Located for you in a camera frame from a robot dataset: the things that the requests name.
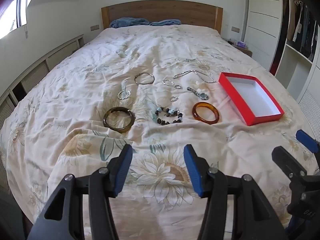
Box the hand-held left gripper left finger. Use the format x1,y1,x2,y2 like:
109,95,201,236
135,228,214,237
26,144,133,240

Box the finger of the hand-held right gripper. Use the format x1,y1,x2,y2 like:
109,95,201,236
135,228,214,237
272,146,308,180
296,129,320,154

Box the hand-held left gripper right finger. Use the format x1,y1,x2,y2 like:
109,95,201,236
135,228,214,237
183,144,285,240

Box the red cardboard box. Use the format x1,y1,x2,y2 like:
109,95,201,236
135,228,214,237
218,72,285,126

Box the dark brown bangle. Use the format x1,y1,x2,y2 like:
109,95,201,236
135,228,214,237
103,107,135,131

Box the amber bangle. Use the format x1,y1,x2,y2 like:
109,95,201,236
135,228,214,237
192,102,220,125

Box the white shelving unit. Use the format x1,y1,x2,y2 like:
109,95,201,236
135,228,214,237
275,0,320,108

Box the silver wristwatch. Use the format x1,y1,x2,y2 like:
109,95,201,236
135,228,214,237
187,87,210,100

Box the thin silver bangle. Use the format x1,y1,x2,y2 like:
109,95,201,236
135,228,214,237
134,72,155,85

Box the floral cream bed blanket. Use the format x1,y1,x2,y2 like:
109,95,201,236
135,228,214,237
0,25,318,240

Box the wooden nightstand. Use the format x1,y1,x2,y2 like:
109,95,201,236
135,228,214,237
229,40,253,57

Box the dark hanging clothes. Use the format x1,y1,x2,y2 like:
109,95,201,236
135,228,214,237
287,0,320,60

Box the white radiator cover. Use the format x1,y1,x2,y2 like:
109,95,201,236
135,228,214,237
0,34,85,195

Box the white wardrobe door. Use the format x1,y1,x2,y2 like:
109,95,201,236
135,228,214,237
244,0,284,67

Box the wooden headboard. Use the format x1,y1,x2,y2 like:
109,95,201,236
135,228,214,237
101,0,223,34

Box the window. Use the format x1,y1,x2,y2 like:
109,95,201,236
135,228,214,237
0,0,42,39

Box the dark bead bracelet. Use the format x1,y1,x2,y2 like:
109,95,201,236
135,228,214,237
152,107,183,125

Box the small twisted silver bracelet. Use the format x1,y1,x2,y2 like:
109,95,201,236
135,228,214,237
117,89,132,100

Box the silver chain necklace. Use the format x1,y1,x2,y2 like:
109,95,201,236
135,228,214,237
173,70,217,84

